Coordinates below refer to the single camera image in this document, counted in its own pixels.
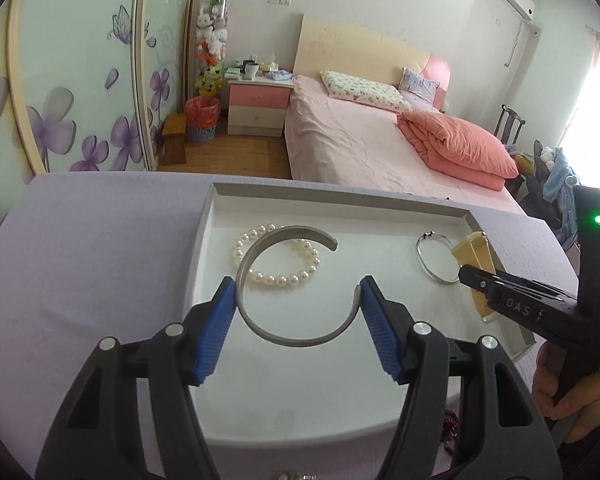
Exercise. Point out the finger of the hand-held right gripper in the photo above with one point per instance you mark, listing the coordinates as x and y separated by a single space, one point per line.
480 279

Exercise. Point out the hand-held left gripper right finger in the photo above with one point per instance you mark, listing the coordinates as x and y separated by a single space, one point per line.
380 332

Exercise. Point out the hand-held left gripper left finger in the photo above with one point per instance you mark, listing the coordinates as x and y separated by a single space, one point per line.
215 332

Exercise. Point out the yellow wristwatch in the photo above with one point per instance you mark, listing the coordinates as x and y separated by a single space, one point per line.
472 255

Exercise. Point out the silver cuff bangle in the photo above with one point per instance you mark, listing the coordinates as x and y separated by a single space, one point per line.
290 338

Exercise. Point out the white jewelry tray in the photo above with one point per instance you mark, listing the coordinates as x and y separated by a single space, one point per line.
305 385

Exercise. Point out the person's right hand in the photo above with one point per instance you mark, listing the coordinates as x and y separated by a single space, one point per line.
592 405

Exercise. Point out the thin silver bangle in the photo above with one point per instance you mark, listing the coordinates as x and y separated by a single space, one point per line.
420 255

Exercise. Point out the blue clothing pile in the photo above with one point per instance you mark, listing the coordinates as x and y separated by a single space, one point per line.
560 180

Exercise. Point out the folded coral quilt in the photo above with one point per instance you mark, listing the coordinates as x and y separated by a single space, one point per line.
460 147

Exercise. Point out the dark wooden chair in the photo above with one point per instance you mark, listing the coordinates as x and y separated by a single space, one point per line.
510 122

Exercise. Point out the pink bed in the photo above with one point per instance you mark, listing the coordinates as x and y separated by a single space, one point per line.
350 140

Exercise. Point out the lilac pillow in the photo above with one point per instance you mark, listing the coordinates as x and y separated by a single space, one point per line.
417 87

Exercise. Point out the small wooden stool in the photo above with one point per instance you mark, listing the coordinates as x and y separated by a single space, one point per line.
174 135

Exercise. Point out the blue bin with red bag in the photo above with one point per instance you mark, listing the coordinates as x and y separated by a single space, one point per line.
202 117

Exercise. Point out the white floral pillow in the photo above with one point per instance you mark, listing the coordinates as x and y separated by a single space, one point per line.
365 90

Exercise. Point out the pink and white nightstand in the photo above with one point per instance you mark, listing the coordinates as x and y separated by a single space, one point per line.
255 107

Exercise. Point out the white air conditioner pipe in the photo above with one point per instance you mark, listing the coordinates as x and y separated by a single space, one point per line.
514 45

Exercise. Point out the blue cloth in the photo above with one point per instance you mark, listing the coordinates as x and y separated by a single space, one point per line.
280 75

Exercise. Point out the cream and pink headboard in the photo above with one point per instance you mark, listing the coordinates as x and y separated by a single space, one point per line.
350 45

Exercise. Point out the tissue box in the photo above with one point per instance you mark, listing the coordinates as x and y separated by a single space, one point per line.
269 66

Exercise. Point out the floral sliding door wardrobe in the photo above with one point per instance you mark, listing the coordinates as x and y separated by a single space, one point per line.
70 85

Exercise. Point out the clear tube of plush toys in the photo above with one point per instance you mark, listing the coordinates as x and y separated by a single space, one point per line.
212 35

